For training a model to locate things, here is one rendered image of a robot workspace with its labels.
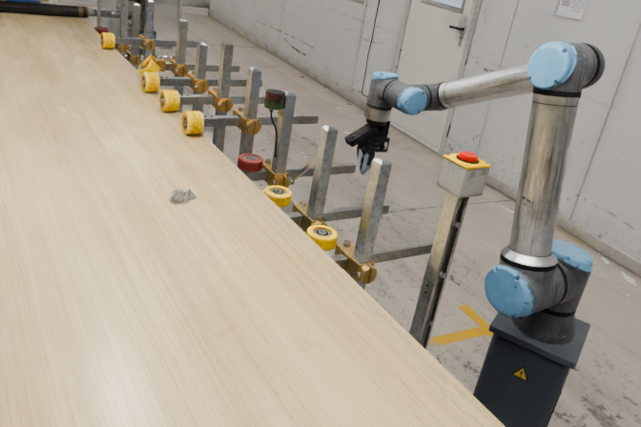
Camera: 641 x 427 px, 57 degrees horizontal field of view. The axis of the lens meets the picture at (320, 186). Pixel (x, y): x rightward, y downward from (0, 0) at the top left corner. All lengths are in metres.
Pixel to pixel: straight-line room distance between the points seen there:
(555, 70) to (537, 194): 0.32
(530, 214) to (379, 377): 0.73
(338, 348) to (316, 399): 0.14
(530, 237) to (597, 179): 2.58
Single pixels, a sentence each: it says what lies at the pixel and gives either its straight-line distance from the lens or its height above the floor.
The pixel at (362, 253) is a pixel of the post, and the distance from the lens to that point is 1.54.
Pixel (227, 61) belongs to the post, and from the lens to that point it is 2.27.
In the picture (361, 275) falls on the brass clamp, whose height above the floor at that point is 0.81.
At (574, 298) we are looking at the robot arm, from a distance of 1.89.
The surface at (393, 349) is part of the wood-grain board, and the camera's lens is 1.17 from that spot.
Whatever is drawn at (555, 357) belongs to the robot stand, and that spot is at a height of 0.59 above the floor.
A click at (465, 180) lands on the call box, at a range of 1.21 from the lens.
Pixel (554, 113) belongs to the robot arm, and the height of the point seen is 1.28.
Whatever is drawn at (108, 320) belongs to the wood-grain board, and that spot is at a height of 0.90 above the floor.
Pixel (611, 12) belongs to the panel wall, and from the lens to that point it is 4.23.
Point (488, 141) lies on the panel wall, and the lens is 4.84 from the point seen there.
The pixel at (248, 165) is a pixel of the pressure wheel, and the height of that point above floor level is 0.90.
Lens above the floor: 1.59
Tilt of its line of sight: 23 degrees down
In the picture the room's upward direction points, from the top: 10 degrees clockwise
